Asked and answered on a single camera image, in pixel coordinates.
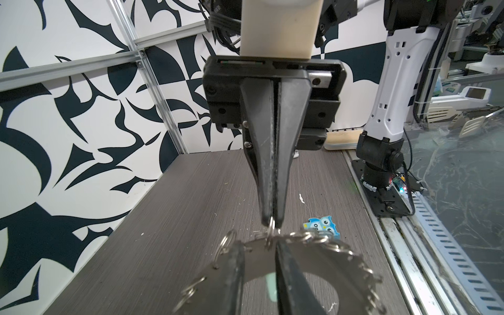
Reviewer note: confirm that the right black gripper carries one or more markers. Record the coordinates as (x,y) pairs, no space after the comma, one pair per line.
(308,102)

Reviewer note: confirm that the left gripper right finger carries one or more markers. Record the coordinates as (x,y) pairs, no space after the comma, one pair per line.
(293,291)

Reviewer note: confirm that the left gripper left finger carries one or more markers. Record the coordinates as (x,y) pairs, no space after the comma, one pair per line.
(220,290)

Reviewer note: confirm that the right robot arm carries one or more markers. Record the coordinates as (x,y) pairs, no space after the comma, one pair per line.
(412,27)

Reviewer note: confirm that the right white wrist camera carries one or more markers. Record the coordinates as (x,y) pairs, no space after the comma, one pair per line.
(279,29)

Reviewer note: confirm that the blue owl keychain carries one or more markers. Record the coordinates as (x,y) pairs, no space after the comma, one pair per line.
(325,225)

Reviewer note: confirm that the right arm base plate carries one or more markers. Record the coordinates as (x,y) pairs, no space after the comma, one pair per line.
(393,201)

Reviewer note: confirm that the white perforated cable duct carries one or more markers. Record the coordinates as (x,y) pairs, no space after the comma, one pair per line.
(455,267)

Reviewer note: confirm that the aluminium frame crossbar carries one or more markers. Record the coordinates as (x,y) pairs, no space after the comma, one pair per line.
(25,77)

